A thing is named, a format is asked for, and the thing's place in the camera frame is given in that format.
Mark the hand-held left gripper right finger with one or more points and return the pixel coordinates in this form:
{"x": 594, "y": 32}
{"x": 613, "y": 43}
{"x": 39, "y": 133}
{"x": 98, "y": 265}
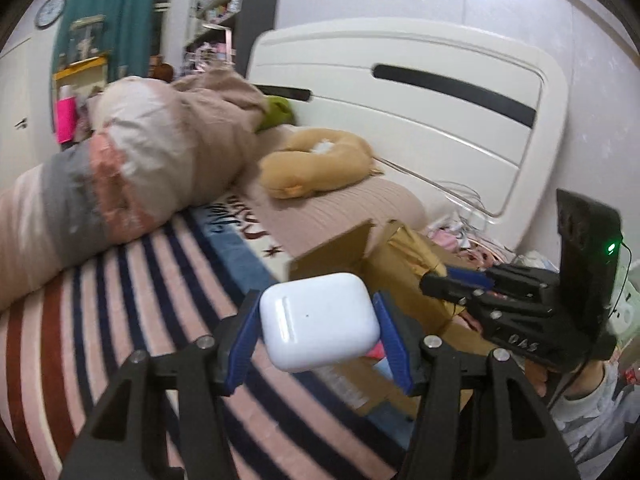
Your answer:
{"x": 395, "y": 345}

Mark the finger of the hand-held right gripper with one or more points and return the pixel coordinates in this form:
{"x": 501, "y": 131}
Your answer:
{"x": 465, "y": 276}
{"x": 435, "y": 287}

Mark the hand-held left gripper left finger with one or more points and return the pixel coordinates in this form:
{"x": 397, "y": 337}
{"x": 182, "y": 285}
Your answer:
{"x": 240, "y": 350}

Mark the light blue square case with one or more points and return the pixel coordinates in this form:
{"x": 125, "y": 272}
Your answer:
{"x": 386, "y": 369}

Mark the white earbuds case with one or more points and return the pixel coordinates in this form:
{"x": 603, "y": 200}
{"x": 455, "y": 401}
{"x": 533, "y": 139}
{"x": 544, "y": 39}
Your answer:
{"x": 315, "y": 320}

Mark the brown cardboard box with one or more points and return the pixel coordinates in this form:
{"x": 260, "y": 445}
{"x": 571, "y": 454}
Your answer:
{"x": 330, "y": 255}

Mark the person's right forearm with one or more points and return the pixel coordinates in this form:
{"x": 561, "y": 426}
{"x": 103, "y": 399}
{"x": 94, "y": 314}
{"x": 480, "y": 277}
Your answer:
{"x": 595, "y": 420}

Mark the person's right hand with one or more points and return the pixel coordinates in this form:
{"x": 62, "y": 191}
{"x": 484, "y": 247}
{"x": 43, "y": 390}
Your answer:
{"x": 542, "y": 377}

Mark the pink pouch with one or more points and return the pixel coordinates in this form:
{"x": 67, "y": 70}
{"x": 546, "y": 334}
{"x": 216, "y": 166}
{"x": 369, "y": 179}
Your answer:
{"x": 465, "y": 247}

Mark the white power strip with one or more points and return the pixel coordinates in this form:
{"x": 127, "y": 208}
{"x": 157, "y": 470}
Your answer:
{"x": 625, "y": 310}

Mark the striped printed blanket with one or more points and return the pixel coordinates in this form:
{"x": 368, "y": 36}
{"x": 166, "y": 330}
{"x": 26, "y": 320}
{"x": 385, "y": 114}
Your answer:
{"x": 150, "y": 285}

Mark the pink ribbed pillow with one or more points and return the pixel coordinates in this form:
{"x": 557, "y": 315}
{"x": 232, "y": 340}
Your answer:
{"x": 340, "y": 215}

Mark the white bed headboard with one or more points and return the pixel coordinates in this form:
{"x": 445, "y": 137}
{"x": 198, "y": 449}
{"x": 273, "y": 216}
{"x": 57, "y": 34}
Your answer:
{"x": 400, "y": 125}

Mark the tan plush toy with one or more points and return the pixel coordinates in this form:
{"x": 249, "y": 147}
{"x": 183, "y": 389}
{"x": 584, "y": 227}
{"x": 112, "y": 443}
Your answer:
{"x": 305, "y": 175}

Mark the pink grey rolled duvet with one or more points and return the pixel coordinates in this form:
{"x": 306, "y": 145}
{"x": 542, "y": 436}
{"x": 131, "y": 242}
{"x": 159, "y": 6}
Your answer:
{"x": 125, "y": 160}

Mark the green plush toy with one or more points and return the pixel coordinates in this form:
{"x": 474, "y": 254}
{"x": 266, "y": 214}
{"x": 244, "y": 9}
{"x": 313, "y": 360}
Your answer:
{"x": 277, "y": 112}

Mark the pink bag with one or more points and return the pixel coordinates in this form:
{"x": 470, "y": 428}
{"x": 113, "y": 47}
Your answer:
{"x": 66, "y": 120}

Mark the brown plush toy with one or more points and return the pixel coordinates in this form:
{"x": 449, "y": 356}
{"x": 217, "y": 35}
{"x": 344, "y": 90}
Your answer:
{"x": 162, "y": 70}

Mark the yellow shelf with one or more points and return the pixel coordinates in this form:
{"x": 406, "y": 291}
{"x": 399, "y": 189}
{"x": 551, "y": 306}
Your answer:
{"x": 80, "y": 66}

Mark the dark bookshelf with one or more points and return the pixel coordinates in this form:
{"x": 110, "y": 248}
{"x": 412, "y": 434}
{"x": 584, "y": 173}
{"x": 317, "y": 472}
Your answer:
{"x": 255, "y": 5}

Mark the white door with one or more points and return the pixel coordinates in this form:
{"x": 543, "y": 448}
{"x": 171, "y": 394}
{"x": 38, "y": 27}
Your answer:
{"x": 20, "y": 90}

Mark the glass fish tank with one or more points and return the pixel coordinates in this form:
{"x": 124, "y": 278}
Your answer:
{"x": 87, "y": 37}

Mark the window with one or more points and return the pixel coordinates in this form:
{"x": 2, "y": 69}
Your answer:
{"x": 162, "y": 10}

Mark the teal curtain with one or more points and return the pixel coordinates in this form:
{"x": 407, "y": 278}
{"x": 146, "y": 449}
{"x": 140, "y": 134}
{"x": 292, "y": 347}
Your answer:
{"x": 125, "y": 15}

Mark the round wall clock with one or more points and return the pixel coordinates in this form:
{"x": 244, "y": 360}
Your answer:
{"x": 50, "y": 11}

